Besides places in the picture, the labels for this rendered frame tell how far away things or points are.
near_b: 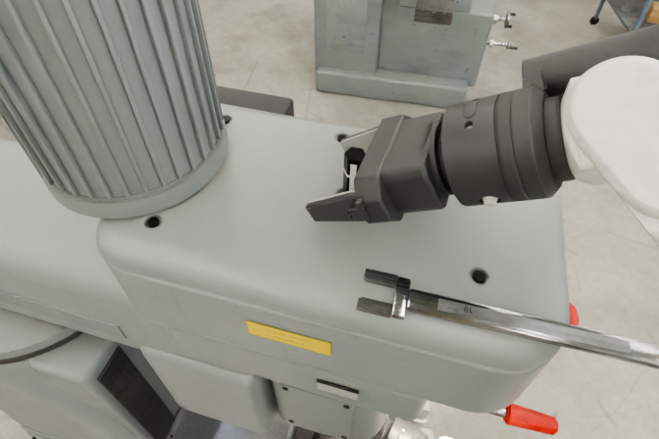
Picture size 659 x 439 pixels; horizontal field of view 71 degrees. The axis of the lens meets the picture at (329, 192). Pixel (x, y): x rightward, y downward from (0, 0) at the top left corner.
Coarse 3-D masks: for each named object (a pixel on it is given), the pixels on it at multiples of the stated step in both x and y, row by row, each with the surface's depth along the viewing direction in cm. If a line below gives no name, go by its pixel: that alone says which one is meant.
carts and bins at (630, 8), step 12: (612, 0) 431; (624, 0) 426; (636, 0) 431; (648, 0) 369; (624, 12) 413; (636, 12) 415; (648, 12) 406; (624, 24) 401; (636, 24) 383; (648, 24) 399
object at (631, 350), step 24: (408, 288) 40; (384, 312) 39; (432, 312) 39; (456, 312) 39; (480, 312) 39; (504, 312) 39; (528, 336) 37; (552, 336) 37; (576, 336) 37; (600, 336) 37; (624, 336) 37; (624, 360) 36; (648, 360) 36
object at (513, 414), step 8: (504, 408) 52; (512, 408) 51; (520, 408) 51; (504, 416) 51; (512, 416) 51; (520, 416) 51; (528, 416) 51; (536, 416) 51; (544, 416) 51; (552, 416) 51; (512, 424) 51; (520, 424) 51; (528, 424) 50; (536, 424) 50; (544, 424) 50; (552, 424) 50; (544, 432) 50; (552, 432) 50
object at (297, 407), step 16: (288, 400) 70; (304, 400) 68; (320, 400) 66; (336, 400) 65; (288, 416) 77; (304, 416) 74; (320, 416) 72; (336, 416) 70; (352, 416) 68; (368, 416) 69; (384, 416) 77; (320, 432) 79; (336, 432) 76; (352, 432) 74; (368, 432) 75
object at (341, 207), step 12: (348, 192) 41; (312, 204) 43; (324, 204) 42; (336, 204) 41; (348, 204) 41; (312, 216) 44; (324, 216) 43; (336, 216) 43; (348, 216) 42; (360, 216) 40
